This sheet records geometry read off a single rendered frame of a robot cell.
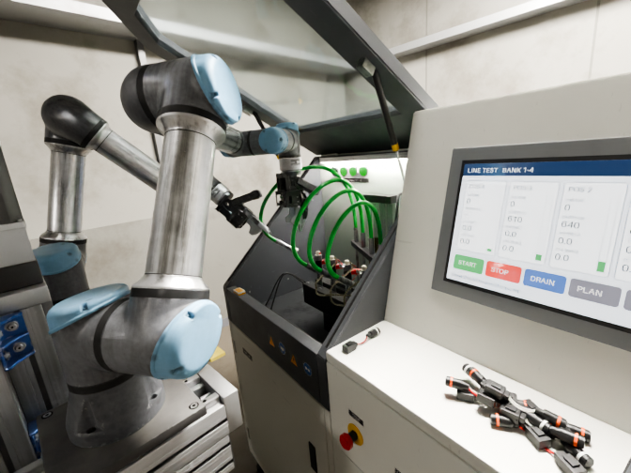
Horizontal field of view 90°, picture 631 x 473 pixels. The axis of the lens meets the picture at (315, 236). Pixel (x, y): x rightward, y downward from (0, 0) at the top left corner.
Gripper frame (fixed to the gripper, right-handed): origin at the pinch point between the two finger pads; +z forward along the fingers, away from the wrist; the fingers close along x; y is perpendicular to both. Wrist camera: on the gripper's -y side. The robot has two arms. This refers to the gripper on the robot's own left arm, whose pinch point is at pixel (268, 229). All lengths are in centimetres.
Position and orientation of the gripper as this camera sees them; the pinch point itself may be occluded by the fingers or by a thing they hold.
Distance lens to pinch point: 120.8
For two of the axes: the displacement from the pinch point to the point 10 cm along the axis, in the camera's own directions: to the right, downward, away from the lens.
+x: 0.1, 0.3, -10.0
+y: -6.6, 7.5, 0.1
